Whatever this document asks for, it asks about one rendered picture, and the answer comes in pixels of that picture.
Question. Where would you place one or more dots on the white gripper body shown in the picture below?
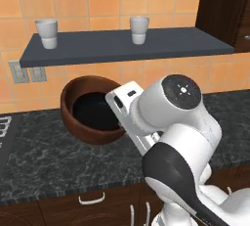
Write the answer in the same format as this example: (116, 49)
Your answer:
(143, 142)

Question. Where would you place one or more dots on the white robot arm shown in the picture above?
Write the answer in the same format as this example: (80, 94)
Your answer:
(192, 145)

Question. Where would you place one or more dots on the large brown bowl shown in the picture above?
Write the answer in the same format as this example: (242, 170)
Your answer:
(81, 128)

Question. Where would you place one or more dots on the dark wood base cabinet door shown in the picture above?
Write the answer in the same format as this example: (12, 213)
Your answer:
(153, 207)
(232, 177)

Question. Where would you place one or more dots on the dark wood drawer front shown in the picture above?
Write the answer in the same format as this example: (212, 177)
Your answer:
(65, 212)
(19, 216)

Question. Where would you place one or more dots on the white cup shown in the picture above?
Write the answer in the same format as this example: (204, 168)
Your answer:
(139, 29)
(47, 32)

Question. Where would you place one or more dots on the black hob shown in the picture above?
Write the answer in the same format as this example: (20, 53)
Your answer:
(5, 138)

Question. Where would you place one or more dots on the dark grey wall shelf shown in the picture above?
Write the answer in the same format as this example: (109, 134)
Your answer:
(107, 45)

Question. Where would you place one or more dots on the grey wall socket plate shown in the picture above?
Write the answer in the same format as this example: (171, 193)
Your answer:
(38, 74)
(19, 72)

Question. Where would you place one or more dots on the dark wood wall cabinet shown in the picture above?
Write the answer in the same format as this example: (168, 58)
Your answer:
(242, 45)

